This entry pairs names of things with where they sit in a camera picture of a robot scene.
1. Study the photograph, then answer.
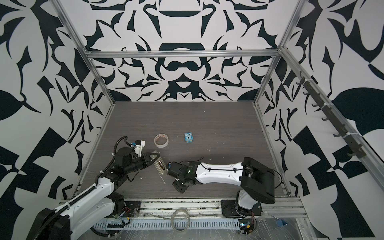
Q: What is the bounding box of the white remote control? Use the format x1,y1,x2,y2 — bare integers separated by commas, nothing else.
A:
152,151,167,176

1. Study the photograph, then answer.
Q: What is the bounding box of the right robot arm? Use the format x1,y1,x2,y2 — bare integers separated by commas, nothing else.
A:
166,158,277,211

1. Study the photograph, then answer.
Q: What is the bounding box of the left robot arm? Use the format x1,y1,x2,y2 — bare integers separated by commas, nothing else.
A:
27,136,160,240

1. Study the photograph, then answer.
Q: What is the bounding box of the roll of clear tape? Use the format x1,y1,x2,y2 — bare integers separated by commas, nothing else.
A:
154,134,169,149

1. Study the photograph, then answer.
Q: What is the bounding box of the blue owl toy block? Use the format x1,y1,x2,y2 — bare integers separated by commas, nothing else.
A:
185,132,194,143

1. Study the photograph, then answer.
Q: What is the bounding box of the small electronics board green LED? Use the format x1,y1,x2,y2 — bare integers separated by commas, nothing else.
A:
239,221,258,235

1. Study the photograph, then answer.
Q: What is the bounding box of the blue tape piece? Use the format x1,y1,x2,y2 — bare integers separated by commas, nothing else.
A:
277,219,288,228

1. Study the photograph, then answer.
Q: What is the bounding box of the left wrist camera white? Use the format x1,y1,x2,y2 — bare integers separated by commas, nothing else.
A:
131,140,146,157

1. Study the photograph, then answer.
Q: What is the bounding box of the coiled clear cable loop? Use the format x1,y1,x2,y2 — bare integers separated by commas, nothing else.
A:
170,207,191,233

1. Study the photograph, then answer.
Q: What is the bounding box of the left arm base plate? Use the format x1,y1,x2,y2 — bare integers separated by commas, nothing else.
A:
119,201,142,218

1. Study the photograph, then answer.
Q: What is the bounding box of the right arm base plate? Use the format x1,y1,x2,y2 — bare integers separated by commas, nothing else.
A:
221,200,263,219

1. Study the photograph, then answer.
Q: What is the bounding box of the white slotted cable duct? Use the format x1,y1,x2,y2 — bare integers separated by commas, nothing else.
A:
93,219,239,231

